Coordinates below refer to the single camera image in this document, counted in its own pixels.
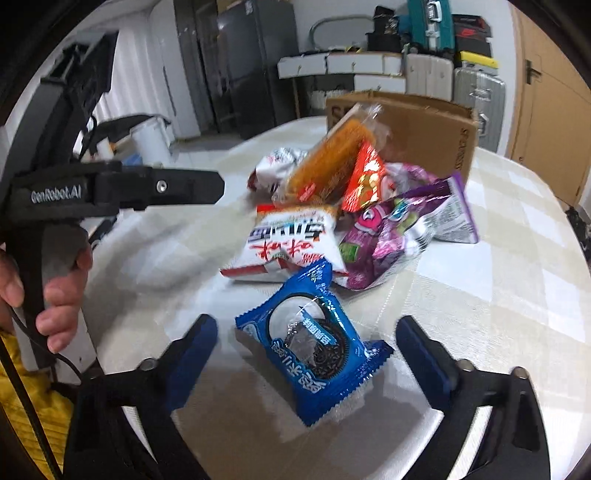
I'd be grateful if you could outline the blue Oreo cookie packet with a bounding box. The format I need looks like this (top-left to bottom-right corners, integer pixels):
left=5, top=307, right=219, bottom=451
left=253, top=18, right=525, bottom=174
left=235, top=258, right=394, bottom=427

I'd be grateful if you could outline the orange bread clear packet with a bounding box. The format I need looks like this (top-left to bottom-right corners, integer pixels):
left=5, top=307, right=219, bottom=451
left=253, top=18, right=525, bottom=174
left=271, top=103, right=389, bottom=206

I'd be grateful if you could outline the person's left hand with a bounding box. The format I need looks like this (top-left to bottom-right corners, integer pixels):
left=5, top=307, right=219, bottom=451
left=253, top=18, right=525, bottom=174
left=1, top=245, right=93, bottom=353

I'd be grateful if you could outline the yellow jacket sleeve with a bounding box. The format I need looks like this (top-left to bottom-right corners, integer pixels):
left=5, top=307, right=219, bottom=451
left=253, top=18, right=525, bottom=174
left=0, top=329, right=75, bottom=480

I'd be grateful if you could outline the white red small packet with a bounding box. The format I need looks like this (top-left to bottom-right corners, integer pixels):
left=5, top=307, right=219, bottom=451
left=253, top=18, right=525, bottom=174
left=247, top=147, right=308, bottom=195

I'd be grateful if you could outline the white red snack bag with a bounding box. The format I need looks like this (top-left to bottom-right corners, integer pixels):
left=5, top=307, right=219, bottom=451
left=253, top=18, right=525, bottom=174
left=221, top=204, right=348, bottom=282

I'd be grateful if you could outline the purple candy bag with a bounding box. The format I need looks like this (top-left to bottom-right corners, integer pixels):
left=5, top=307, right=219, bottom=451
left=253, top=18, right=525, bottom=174
left=335, top=174, right=479, bottom=291

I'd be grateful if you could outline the dark grey refrigerator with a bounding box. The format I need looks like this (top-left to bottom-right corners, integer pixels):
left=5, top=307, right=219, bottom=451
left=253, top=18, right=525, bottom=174
left=217, top=1, right=298, bottom=139

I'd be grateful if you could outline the crumpled purple silver packet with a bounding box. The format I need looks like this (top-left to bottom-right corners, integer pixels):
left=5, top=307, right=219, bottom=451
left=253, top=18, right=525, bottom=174
left=386, top=163, right=438, bottom=194

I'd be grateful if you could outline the red chip packet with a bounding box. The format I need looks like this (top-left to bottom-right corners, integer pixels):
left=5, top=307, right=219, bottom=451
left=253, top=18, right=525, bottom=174
left=342, top=141, right=386, bottom=213

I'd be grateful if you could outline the brown SF cardboard box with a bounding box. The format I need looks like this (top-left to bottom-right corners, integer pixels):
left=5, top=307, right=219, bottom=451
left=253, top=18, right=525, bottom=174
left=325, top=90, right=479, bottom=181

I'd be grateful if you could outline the wooden door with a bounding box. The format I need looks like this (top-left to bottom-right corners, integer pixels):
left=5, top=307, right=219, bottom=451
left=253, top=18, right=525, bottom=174
left=507, top=7, right=590, bottom=206

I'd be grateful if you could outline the white drawer desk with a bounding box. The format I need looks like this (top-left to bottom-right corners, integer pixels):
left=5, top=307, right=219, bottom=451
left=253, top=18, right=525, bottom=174
left=277, top=52, right=406, bottom=116

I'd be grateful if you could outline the silver hard suitcase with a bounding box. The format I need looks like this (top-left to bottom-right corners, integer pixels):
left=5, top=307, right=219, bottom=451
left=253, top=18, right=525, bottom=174
left=453, top=67, right=506, bottom=152

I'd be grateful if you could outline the beige hard suitcase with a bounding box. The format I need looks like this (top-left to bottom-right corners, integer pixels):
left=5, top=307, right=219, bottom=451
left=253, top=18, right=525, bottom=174
left=405, top=54, right=454, bottom=101

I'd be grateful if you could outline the yellow black box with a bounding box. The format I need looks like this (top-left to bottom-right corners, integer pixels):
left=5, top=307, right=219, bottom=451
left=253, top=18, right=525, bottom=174
left=460, top=51, right=499, bottom=76

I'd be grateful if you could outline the black shoe boxes stack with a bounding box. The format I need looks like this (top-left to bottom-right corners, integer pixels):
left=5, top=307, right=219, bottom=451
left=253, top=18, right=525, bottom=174
left=452, top=14, right=493, bottom=57

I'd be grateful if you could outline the teal suitcase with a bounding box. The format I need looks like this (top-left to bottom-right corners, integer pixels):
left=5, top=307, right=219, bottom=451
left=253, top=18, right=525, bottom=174
left=407, top=0, right=455, bottom=56

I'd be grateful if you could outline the black cable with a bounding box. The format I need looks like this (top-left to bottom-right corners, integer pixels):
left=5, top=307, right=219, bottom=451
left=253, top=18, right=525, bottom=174
left=0, top=303, right=84, bottom=480

